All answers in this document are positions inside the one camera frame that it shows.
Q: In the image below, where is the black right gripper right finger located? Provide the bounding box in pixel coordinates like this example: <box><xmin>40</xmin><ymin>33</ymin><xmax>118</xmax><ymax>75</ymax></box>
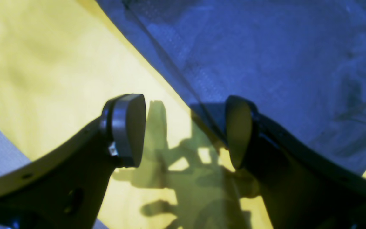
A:
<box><xmin>225</xmin><ymin>96</ymin><xmax>366</xmax><ymax>229</ymax></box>

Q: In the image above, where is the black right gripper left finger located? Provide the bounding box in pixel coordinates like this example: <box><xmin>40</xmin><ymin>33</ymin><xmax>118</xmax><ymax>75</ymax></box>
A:
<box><xmin>0</xmin><ymin>94</ymin><xmax>146</xmax><ymax>229</ymax></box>

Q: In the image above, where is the dark grey T-shirt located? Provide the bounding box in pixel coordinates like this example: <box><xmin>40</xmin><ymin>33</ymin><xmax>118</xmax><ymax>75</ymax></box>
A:
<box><xmin>98</xmin><ymin>0</ymin><xmax>366</xmax><ymax>175</ymax></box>

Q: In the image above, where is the yellow table cloth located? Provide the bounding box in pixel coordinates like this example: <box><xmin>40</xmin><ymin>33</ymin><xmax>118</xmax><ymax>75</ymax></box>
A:
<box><xmin>0</xmin><ymin>0</ymin><xmax>366</xmax><ymax>229</ymax></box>

